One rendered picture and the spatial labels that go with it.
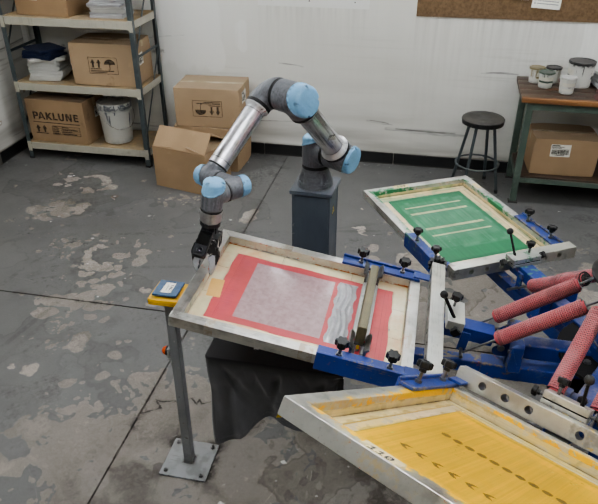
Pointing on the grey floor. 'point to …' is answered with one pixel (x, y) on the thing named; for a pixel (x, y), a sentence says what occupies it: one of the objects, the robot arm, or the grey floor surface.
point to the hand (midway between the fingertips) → (203, 271)
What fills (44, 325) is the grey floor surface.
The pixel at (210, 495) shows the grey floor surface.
